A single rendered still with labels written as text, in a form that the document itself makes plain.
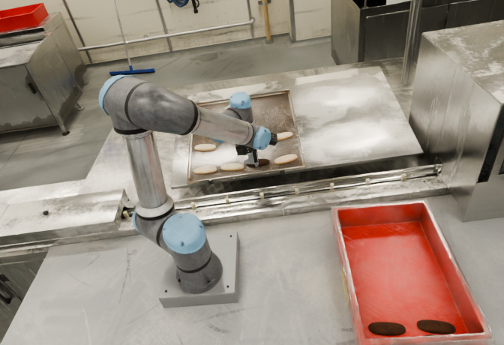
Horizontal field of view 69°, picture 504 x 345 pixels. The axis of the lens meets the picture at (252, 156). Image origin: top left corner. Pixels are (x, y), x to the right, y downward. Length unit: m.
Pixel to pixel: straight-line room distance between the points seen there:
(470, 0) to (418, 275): 2.37
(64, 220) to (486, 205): 1.53
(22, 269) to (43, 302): 0.37
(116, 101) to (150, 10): 4.13
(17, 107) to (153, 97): 3.28
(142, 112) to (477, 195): 1.07
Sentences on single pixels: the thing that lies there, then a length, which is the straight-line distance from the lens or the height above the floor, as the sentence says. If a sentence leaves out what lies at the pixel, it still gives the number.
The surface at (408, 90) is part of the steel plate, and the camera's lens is 2.17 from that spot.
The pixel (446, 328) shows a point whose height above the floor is 0.83.
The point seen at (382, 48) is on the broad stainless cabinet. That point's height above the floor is 0.62.
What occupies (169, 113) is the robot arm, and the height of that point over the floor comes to 1.46.
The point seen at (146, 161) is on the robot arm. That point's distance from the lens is 1.06.
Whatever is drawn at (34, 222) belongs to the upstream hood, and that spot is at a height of 0.92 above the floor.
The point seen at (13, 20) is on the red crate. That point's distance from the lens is 4.70.
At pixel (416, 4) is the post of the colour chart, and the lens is 2.06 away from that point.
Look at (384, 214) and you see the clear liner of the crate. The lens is 1.37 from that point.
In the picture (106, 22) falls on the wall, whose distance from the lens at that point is 5.25.
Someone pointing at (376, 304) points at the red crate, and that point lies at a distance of 1.24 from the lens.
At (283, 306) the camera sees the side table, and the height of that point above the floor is 0.82.
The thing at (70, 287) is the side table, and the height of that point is 0.82.
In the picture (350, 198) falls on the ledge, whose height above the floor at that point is 0.86.
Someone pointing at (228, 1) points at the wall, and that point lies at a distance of 4.93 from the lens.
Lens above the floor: 1.90
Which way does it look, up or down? 39 degrees down
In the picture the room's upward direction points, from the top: 10 degrees counter-clockwise
